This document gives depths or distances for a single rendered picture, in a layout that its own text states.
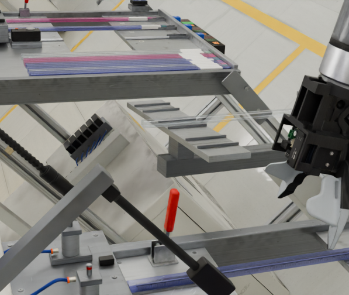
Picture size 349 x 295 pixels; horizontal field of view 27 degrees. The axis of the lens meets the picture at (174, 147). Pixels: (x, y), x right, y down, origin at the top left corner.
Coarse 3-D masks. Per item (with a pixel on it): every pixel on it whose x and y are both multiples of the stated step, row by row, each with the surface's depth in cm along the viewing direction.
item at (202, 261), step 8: (200, 264) 65; (208, 264) 65; (192, 272) 65; (200, 272) 65; (208, 272) 65; (216, 272) 66; (192, 280) 65; (200, 280) 65; (208, 280) 66; (216, 280) 66; (224, 280) 66; (208, 288) 66; (216, 288) 66; (224, 288) 66; (232, 288) 67
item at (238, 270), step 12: (324, 252) 103; (336, 252) 104; (348, 252) 104; (240, 264) 100; (252, 264) 100; (264, 264) 100; (276, 264) 100; (288, 264) 101; (300, 264) 102; (312, 264) 102; (156, 276) 96; (168, 276) 96; (180, 276) 97; (228, 276) 99; (132, 288) 94; (144, 288) 95; (156, 288) 96
